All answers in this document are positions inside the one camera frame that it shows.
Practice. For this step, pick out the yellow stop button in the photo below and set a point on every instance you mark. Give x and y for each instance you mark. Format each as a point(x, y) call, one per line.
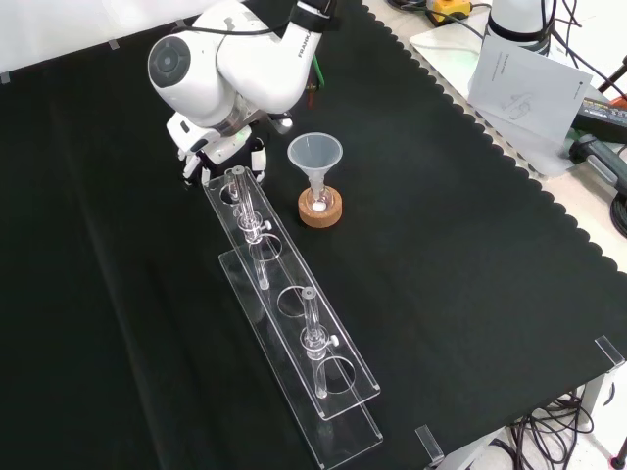
point(450, 7)

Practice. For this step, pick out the clear acrylic funnel stand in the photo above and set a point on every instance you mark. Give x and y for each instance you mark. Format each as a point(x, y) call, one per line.
point(294, 343)

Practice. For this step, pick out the black bench cloth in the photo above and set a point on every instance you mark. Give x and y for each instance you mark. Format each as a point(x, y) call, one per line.
point(98, 269)

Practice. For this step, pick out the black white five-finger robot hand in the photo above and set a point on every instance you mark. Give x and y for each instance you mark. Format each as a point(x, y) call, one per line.
point(220, 144)

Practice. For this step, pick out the clear acrylic table clamp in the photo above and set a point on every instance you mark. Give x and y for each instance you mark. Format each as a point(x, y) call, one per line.
point(610, 352)
point(430, 445)

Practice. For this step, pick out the grey tape strip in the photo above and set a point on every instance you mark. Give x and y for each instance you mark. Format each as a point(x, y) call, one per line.
point(4, 78)
point(113, 44)

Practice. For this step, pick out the pale board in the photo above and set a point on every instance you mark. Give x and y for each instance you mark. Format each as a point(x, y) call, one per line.
point(441, 44)

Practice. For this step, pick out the black power box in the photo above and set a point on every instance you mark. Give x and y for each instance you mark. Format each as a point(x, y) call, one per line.
point(605, 115)

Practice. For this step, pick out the white paper booklet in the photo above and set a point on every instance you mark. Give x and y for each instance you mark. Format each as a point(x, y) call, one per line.
point(529, 88)

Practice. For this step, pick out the translucent plastic funnel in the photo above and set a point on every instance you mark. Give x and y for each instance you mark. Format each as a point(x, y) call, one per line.
point(313, 152)

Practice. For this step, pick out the clear round-bottom flask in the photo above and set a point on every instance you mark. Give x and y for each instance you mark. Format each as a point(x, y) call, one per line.
point(319, 205)

